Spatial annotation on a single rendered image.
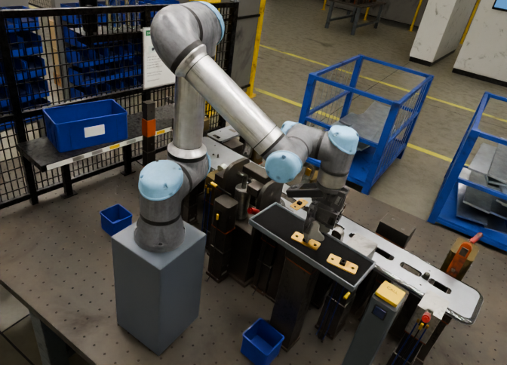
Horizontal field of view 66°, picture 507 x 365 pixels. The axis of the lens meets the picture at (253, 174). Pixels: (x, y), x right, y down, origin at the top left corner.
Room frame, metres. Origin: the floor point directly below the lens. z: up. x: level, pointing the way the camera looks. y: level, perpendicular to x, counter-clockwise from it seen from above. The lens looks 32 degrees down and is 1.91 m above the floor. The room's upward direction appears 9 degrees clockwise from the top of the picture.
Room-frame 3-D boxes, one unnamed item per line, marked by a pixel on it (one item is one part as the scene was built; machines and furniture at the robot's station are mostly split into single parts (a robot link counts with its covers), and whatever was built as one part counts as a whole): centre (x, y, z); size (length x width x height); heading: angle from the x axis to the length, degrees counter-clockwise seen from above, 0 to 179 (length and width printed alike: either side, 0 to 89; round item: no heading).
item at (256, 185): (1.19, 0.00, 0.94); 0.18 x 0.13 x 0.49; 55
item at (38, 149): (1.66, 0.65, 1.01); 0.90 x 0.22 x 0.03; 145
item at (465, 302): (1.30, -0.22, 1.00); 1.38 x 0.22 x 0.02; 55
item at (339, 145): (0.88, -0.20, 1.48); 0.09 x 0.08 x 0.11; 73
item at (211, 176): (1.30, 0.15, 0.88); 0.11 x 0.07 x 0.37; 145
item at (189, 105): (1.01, 0.21, 1.47); 0.15 x 0.12 x 0.55; 163
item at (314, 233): (0.86, -0.20, 1.21); 0.06 x 0.03 x 0.09; 64
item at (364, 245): (0.96, -0.37, 0.90); 0.13 x 0.08 x 0.41; 145
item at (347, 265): (0.82, -0.29, 1.17); 0.08 x 0.04 x 0.01; 67
